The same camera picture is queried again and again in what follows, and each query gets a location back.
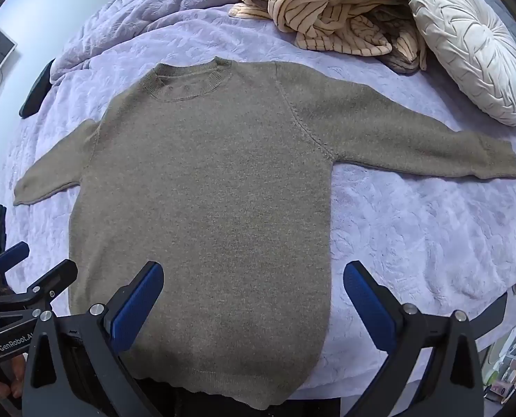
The dark green cushion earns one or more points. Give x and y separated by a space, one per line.
36 93

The lilac embossed blanket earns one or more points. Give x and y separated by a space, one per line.
414 234

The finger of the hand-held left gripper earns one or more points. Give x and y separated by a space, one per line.
10 255
53 278

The olive brown knit sweater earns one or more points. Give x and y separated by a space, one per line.
205 191

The person's left hand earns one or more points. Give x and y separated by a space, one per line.
1 382

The white round pleated pillow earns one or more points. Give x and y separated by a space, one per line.
462 39

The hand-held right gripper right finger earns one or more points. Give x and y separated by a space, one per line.
366 304

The pile of colourful packages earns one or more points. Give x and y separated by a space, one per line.
512 365

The cream striped fleece cloth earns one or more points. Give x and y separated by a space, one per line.
318 4

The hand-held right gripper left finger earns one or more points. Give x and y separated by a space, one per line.
138 308

